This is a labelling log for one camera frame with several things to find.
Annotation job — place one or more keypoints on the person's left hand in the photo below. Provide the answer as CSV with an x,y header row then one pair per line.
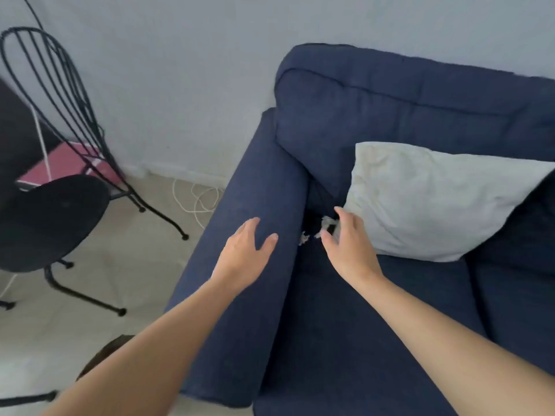
x,y
240,262

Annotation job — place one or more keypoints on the person's right hand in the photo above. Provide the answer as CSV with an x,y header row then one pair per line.
x,y
353,253

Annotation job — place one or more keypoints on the small white paper scrap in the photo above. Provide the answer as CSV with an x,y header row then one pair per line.
x,y
303,239

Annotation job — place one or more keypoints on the blue fabric sofa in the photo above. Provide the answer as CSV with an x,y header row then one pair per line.
x,y
347,342

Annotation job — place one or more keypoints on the white pillow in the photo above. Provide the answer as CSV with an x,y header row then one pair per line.
x,y
433,199

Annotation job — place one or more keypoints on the person's left forearm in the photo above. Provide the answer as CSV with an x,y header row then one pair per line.
x,y
143,363

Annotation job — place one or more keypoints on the person's right forearm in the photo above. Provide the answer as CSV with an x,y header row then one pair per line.
x,y
455,359

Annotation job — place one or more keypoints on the black round trash bin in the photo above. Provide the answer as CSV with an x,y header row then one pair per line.
x,y
104,355

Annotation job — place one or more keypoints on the pink box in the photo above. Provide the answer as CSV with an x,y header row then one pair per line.
x,y
65,164

